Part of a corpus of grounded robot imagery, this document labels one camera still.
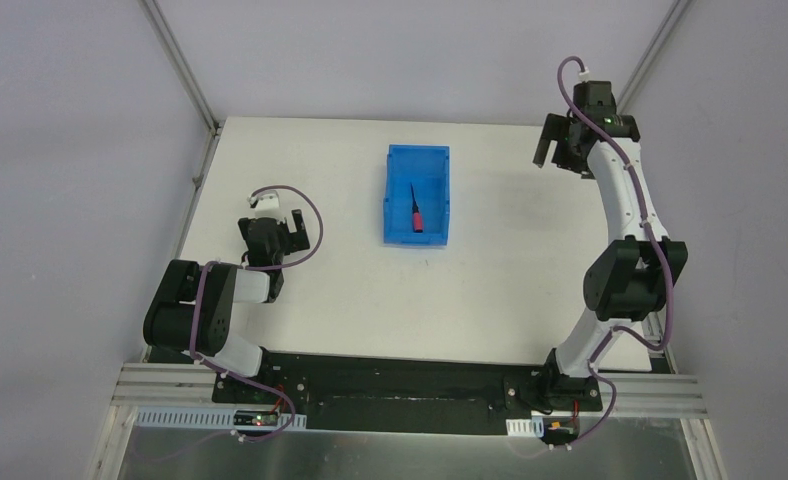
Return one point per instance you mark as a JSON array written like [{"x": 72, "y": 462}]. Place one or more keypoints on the white cable duct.
[
  {"x": 243, "y": 420},
  {"x": 528, "y": 427}
]

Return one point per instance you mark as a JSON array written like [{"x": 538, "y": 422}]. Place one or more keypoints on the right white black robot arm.
[{"x": 635, "y": 274}]

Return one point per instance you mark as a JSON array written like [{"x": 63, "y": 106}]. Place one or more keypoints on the left aluminium corner post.
[{"x": 176, "y": 57}]

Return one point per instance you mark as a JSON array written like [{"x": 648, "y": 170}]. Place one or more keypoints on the right aluminium corner post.
[{"x": 660, "y": 39}]

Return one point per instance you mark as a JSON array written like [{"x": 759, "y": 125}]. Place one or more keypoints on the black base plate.
[{"x": 419, "y": 417}]

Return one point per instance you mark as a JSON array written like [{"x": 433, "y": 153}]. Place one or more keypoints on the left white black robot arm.
[{"x": 192, "y": 308}]

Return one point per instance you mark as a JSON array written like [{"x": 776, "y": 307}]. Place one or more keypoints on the red handled screwdriver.
[{"x": 417, "y": 218}]

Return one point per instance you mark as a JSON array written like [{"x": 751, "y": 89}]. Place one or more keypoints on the left white cable duct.
[{"x": 243, "y": 420}]

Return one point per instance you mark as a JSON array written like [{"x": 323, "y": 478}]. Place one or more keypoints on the aluminium front rail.
[{"x": 626, "y": 394}]

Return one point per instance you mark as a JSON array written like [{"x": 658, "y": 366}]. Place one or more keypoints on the white camera on left wrist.
[{"x": 265, "y": 204}]

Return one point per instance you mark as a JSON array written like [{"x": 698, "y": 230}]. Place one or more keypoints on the aluminium corner post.
[
  {"x": 176, "y": 57},
  {"x": 660, "y": 39}
]

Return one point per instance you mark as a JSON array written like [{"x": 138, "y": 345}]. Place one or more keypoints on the blue plastic bin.
[{"x": 427, "y": 167}]

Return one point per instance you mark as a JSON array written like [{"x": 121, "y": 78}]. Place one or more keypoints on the right white cable duct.
[{"x": 528, "y": 427}]

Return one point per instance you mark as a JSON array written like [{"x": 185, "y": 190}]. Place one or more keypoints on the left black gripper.
[{"x": 273, "y": 230}]

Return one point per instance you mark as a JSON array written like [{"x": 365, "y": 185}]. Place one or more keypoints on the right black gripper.
[{"x": 567, "y": 136}]

